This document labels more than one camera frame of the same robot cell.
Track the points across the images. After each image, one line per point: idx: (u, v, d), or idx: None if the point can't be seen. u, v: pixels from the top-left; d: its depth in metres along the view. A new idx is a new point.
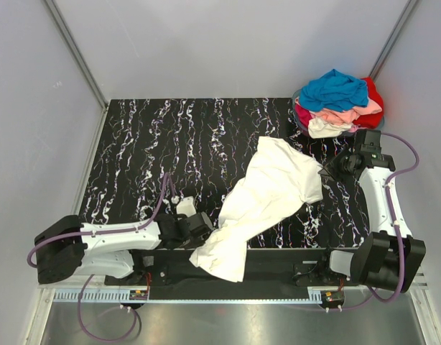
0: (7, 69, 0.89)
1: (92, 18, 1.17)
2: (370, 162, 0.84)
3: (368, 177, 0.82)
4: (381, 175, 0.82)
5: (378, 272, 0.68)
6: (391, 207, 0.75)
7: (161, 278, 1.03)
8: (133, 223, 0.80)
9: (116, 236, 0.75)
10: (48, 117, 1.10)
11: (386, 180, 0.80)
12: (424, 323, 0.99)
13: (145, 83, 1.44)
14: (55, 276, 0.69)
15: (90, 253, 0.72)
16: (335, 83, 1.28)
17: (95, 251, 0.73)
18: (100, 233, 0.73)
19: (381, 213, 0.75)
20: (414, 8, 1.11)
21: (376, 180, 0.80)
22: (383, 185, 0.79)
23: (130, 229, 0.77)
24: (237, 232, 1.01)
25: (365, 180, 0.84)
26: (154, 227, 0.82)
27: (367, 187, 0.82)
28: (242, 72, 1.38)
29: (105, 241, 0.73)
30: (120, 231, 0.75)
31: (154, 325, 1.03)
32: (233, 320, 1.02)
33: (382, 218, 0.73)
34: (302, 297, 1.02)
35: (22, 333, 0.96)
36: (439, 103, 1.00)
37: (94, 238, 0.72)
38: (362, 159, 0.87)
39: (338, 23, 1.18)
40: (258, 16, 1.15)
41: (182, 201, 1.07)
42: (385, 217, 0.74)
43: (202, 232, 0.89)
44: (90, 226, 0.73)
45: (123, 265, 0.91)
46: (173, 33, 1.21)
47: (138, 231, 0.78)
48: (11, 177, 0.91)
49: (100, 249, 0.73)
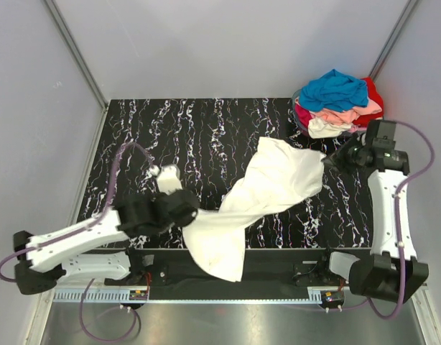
0: (7, 69, 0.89)
1: (92, 19, 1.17)
2: (383, 160, 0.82)
3: (378, 182, 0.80)
4: (391, 182, 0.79)
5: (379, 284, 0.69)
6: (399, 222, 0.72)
7: (161, 278, 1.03)
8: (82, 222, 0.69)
9: (64, 241, 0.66)
10: (47, 117, 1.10)
11: (397, 188, 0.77)
12: (424, 323, 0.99)
13: (145, 83, 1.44)
14: (41, 285, 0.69)
15: (48, 264, 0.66)
16: (335, 83, 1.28)
17: (55, 261, 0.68)
18: (46, 244, 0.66)
19: (386, 227, 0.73)
20: (414, 8, 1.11)
21: (386, 187, 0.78)
22: (393, 195, 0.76)
23: (77, 231, 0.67)
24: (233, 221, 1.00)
25: (374, 185, 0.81)
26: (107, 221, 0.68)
27: (375, 192, 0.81)
28: (241, 72, 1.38)
29: (54, 251, 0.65)
30: (67, 235, 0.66)
31: (154, 325, 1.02)
32: (233, 320, 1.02)
33: (387, 234, 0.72)
34: (302, 297, 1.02)
35: (22, 333, 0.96)
36: (439, 103, 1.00)
37: (40, 251, 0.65)
38: (373, 157, 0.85)
39: (338, 22, 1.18)
40: (258, 16, 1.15)
41: (161, 171, 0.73)
42: (390, 233, 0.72)
43: (184, 210, 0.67)
44: (36, 240, 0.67)
45: (118, 268, 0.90)
46: (173, 33, 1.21)
47: (87, 232, 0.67)
48: (11, 178, 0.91)
49: (56, 258, 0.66)
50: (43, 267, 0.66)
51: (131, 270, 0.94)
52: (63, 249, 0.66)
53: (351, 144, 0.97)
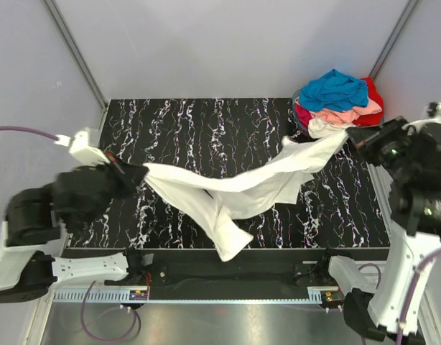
0: (7, 69, 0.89)
1: (92, 18, 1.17)
2: (416, 221, 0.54)
3: (400, 244, 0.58)
4: (418, 251, 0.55)
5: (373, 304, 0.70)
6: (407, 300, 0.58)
7: (161, 278, 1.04)
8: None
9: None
10: (47, 117, 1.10)
11: (421, 263, 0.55)
12: (424, 323, 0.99)
13: (145, 83, 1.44)
14: (28, 294, 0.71)
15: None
16: (335, 83, 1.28)
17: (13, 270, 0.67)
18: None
19: (391, 302, 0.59)
20: (414, 8, 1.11)
21: (408, 256, 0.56)
22: (413, 267, 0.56)
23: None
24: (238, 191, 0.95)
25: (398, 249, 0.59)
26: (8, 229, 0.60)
27: (396, 256, 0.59)
28: (241, 72, 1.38)
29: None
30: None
31: (154, 326, 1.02)
32: (233, 320, 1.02)
33: (388, 308, 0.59)
34: (301, 297, 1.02)
35: (22, 333, 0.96)
36: (438, 103, 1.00)
37: None
38: (407, 205, 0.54)
39: (337, 22, 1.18)
40: (258, 16, 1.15)
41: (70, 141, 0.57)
42: (393, 308, 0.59)
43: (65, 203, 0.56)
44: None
45: (114, 269, 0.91)
46: (173, 33, 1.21)
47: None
48: (11, 178, 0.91)
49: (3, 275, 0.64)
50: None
51: (132, 269, 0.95)
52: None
53: (373, 141, 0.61)
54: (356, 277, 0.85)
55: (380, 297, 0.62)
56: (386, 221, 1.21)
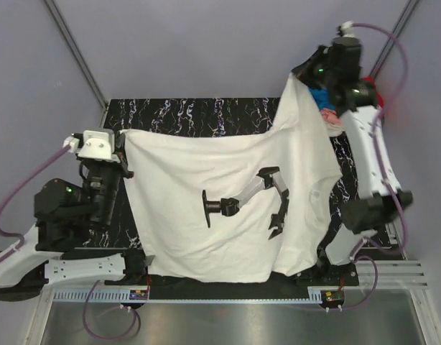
0: (8, 70, 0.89)
1: (91, 18, 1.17)
2: (353, 103, 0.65)
3: (352, 123, 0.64)
4: (365, 120, 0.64)
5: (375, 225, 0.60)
6: (381, 160, 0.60)
7: (161, 278, 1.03)
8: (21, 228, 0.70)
9: (8, 259, 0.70)
10: (47, 118, 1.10)
11: (373, 127, 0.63)
12: (425, 323, 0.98)
13: (144, 83, 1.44)
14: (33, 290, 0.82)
15: (10, 277, 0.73)
16: None
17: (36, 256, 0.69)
18: None
19: (370, 170, 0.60)
20: (412, 9, 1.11)
21: (361, 126, 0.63)
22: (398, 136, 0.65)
23: (9, 252, 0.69)
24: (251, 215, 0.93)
25: (347, 126, 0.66)
26: (34, 236, 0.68)
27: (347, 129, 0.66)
28: (241, 72, 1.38)
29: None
30: (5, 252, 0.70)
31: (154, 325, 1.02)
32: (233, 320, 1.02)
33: (373, 177, 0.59)
34: (301, 297, 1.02)
35: (23, 333, 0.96)
36: (436, 104, 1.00)
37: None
38: (342, 95, 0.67)
39: (337, 21, 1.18)
40: (258, 16, 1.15)
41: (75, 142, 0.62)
42: (375, 174, 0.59)
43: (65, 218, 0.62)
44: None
45: (110, 272, 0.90)
46: (173, 32, 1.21)
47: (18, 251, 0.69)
48: (12, 179, 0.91)
49: (6, 276, 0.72)
50: (9, 284, 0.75)
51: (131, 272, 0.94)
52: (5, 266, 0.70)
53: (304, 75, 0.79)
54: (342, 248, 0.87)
55: (360, 186, 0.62)
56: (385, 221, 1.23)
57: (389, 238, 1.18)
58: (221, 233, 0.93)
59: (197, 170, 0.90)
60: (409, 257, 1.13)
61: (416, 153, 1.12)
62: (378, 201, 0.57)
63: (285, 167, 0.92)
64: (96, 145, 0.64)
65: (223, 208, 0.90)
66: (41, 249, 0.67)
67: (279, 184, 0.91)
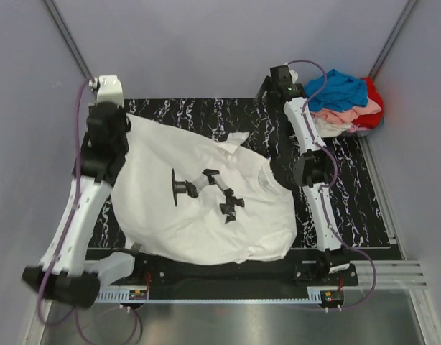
0: (6, 70, 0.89)
1: (90, 18, 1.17)
2: (289, 95, 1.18)
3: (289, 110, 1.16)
4: (297, 106, 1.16)
5: (314, 176, 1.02)
6: (309, 128, 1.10)
7: (160, 278, 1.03)
8: (72, 191, 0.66)
9: (75, 221, 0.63)
10: (47, 118, 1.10)
11: (302, 108, 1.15)
12: (424, 323, 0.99)
13: (144, 83, 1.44)
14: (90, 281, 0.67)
15: (81, 247, 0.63)
16: (335, 83, 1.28)
17: (101, 195, 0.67)
18: (61, 248, 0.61)
19: (305, 136, 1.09)
20: (412, 9, 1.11)
21: (295, 110, 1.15)
22: (312, 142, 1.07)
23: (72, 213, 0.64)
24: (210, 196, 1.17)
25: (289, 113, 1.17)
26: (87, 181, 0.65)
27: (289, 113, 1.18)
28: (241, 72, 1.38)
29: (72, 247, 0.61)
30: (68, 221, 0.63)
31: (154, 325, 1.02)
32: (233, 320, 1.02)
33: (307, 140, 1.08)
34: (301, 297, 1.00)
35: (22, 333, 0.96)
36: (435, 104, 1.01)
37: (59, 259, 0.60)
38: (281, 93, 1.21)
39: (337, 21, 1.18)
40: (257, 16, 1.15)
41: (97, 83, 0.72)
42: (307, 138, 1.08)
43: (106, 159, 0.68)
44: (47, 259, 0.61)
45: (125, 259, 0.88)
46: (172, 32, 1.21)
47: (82, 204, 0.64)
48: (12, 179, 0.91)
49: (80, 244, 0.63)
50: (79, 267, 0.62)
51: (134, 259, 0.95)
52: (88, 210, 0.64)
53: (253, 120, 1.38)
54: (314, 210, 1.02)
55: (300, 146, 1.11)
56: (385, 221, 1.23)
57: (389, 238, 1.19)
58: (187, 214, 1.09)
59: (178, 162, 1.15)
60: (408, 257, 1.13)
61: (414, 153, 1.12)
62: (309, 159, 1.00)
63: (225, 174, 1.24)
64: (110, 83, 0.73)
65: (188, 189, 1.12)
66: (103, 181, 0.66)
67: (219, 182, 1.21)
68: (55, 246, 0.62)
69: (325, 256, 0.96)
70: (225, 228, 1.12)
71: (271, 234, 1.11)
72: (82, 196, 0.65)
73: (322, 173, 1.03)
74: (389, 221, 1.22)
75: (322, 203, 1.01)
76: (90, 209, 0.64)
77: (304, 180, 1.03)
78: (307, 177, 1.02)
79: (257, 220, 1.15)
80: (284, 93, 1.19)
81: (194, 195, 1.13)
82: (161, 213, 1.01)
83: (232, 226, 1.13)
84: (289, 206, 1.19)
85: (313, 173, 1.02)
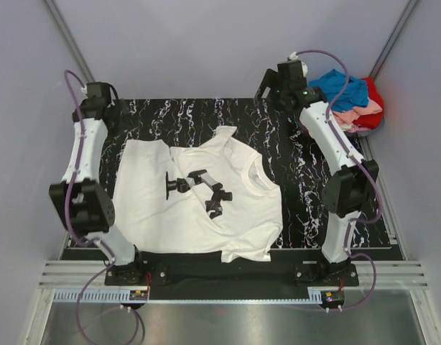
0: (7, 70, 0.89)
1: (91, 19, 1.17)
2: (304, 100, 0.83)
3: (309, 117, 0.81)
4: (320, 111, 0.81)
5: (352, 200, 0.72)
6: (340, 139, 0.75)
7: (161, 278, 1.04)
8: (77, 131, 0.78)
9: (85, 151, 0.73)
10: (47, 118, 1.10)
11: (326, 114, 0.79)
12: (424, 323, 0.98)
13: (145, 83, 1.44)
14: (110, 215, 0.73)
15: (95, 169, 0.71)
16: (335, 83, 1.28)
17: (102, 130, 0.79)
18: (79, 164, 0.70)
19: (335, 149, 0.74)
20: (413, 9, 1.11)
21: (317, 118, 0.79)
22: (345, 156, 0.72)
23: (81, 141, 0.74)
24: (193, 200, 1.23)
25: (308, 123, 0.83)
26: (88, 121, 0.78)
27: (309, 123, 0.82)
28: (241, 73, 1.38)
29: (88, 164, 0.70)
30: (78, 149, 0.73)
31: (154, 327, 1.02)
32: (233, 320, 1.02)
33: (337, 154, 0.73)
34: (301, 297, 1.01)
35: (22, 333, 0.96)
36: (436, 104, 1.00)
37: (82, 171, 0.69)
38: (295, 99, 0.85)
39: (337, 22, 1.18)
40: (257, 16, 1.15)
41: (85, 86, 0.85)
42: (339, 152, 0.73)
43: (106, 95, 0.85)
44: (68, 174, 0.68)
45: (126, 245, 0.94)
46: (173, 32, 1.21)
47: (87, 136, 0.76)
48: (13, 180, 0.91)
49: (93, 157, 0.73)
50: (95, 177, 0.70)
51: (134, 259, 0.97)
52: (93, 141, 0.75)
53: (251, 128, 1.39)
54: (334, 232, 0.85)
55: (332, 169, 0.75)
56: (386, 221, 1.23)
57: (389, 238, 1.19)
58: (172, 208, 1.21)
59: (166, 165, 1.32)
60: (409, 257, 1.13)
61: (415, 152, 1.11)
62: (347, 180, 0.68)
63: (212, 172, 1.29)
64: None
65: (179, 185, 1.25)
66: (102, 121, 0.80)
67: (207, 180, 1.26)
68: (71, 167, 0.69)
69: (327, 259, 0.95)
70: (210, 221, 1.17)
71: (258, 226, 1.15)
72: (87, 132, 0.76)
73: (362, 198, 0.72)
74: (390, 222, 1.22)
75: (347, 231, 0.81)
76: (95, 137, 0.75)
77: (340, 207, 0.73)
78: (342, 203, 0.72)
79: (245, 211, 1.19)
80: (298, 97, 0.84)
81: (184, 190, 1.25)
82: (151, 205, 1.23)
83: (217, 221, 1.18)
84: (276, 201, 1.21)
85: (350, 200, 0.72)
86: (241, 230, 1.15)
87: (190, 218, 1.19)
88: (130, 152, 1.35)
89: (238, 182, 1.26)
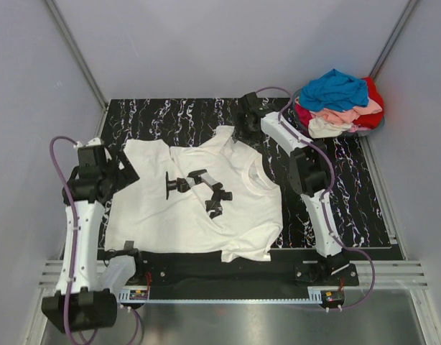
0: (7, 70, 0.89)
1: (91, 19, 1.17)
2: (262, 114, 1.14)
3: (267, 123, 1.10)
4: (273, 118, 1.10)
5: (312, 179, 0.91)
6: (290, 132, 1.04)
7: (161, 278, 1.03)
8: (69, 217, 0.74)
9: (80, 248, 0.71)
10: (47, 118, 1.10)
11: (277, 118, 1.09)
12: (424, 323, 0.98)
13: (144, 83, 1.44)
14: (112, 307, 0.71)
15: (93, 270, 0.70)
16: (335, 83, 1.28)
17: (98, 213, 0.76)
18: (74, 268, 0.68)
19: (289, 139, 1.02)
20: (413, 8, 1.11)
21: (272, 122, 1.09)
22: (296, 141, 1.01)
23: (75, 235, 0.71)
24: (192, 199, 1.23)
25: (268, 127, 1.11)
26: (82, 204, 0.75)
27: (268, 128, 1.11)
28: (241, 73, 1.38)
29: (85, 267, 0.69)
30: (72, 248, 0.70)
31: (154, 326, 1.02)
32: (233, 320, 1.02)
33: (291, 141, 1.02)
34: (301, 297, 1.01)
35: (22, 333, 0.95)
36: (436, 104, 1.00)
37: (77, 278, 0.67)
38: (255, 116, 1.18)
39: (337, 21, 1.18)
40: (257, 16, 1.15)
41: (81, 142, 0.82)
42: (291, 139, 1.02)
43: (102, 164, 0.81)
44: (62, 284, 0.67)
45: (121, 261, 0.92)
46: (173, 32, 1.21)
47: (82, 226, 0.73)
48: (13, 179, 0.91)
49: (90, 254, 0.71)
50: (94, 280, 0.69)
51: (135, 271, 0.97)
52: (88, 233, 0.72)
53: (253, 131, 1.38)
54: (317, 225, 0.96)
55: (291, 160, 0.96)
56: (385, 221, 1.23)
57: (389, 238, 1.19)
58: (172, 208, 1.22)
59: (166, 165, 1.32)
60: (409, 257, 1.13)
61: (415, 152, 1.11)
62: (301, 157, 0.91)
63: (212, 172, 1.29)
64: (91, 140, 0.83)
65: (179, 185, 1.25)
66: (96, 200, 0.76)
67: (207, 179, 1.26)
68: (66, 270, 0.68)
69: (325, 258, 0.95)
70: (210, 221, 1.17)
71: (258, 226, 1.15)
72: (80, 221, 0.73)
73: (322, 175, 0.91)
74: (390, 221, 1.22)
75: (325, 213, 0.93)
76: (90, 228, 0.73)
77: (304, 186, 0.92)
78: (304, 181, 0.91)
79: (246, 211, 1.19)
80: (256, 111, 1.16)
81: (184, 190, 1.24)
82: (151, 205, 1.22)
83: (218, 221, 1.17)
84: (276, 201, 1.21)
85: (311, 177, 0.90)
86: (241, 229, 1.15)
87: (190, 218, 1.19)
88: (131, 152, 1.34)
89: (238, 182, 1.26)
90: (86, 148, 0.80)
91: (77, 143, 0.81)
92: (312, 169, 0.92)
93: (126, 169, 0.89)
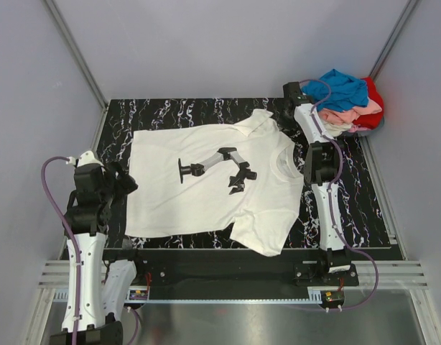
0: (6, 70, 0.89)
1: (91, 19, 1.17)
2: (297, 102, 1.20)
3: (300, 113, 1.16)
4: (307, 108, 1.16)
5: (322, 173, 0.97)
6: (316, 125, 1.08)
7: (161, 278, 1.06)
8: (70, 251, 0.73)
9: (84, 284, 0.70)
10: (47, 118, 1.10)
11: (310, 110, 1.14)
12: (424, 323, 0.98)
13: (144, 83, 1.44)
14: (118, 335, 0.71)
15: (98, 306, 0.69)
16: (335, 83, 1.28)
17: (100, 246, 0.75)
18: (79, 305, 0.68)
19: (313, 131, 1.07)
20: (413, 9, 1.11)
21: (304, 112, 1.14)
22: (319, 135, 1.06)
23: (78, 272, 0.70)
24: (210, 181, 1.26)
25: (299, 116, 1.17)
26: (83, 236, 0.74)
27: (299, 118, 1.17)
28: (241, 73, 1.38)
29: (90, 303, 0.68)
30: (77, 284, 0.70)
31: (154, 326, 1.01)
32: (233, 320, 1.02)
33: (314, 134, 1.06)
34: (302, 297, 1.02)
35: (22, 333, 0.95)
36: (436, 104, 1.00)
37: (83, 315, 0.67)
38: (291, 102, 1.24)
39: (337, 22, 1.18)
40: (257, 16, 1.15)
41: (75, 160, 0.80)
42: (315, 133, 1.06)
43: (98, 188, 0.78)
44: (69, 323, 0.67)
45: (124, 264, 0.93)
46: (172, 31, 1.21)
47: (85, 260, 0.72)
48: (13, 179, 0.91)
49: (95, 290, 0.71)
50: (100, 316, 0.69)
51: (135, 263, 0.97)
52: (91, 267, 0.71)
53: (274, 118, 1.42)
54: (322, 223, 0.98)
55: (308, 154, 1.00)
56: (385, 221, 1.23)
57: (389, 238, 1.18)
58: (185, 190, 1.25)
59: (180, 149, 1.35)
60: (409, 257, 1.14)
61: (415, 152, 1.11)
62: (319, 150, 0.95)
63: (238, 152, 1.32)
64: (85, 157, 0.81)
65: (192, 169, 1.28)
66: (98, 232, 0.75)
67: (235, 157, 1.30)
68: (71, 309, 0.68)
69: (325, 255, 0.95)
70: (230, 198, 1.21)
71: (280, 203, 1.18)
72: (82, 255, 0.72)
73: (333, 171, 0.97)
74: (390, 221, 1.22)
75: (330, 205, 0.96)
76: (93, 261, 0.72)
77: (314, 177, 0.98)
78: (316, 171, 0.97)
79: (264, 196, 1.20)
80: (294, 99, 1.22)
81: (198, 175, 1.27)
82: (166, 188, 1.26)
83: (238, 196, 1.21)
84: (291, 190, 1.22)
85: (322, 169, 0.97)
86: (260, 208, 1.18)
87: (194, 208, 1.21)
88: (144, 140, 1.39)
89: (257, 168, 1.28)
90: (83, 171, 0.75)
91: (72, 159, 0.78)
92: (325, 164, 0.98)
93: (123, 180, 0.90)
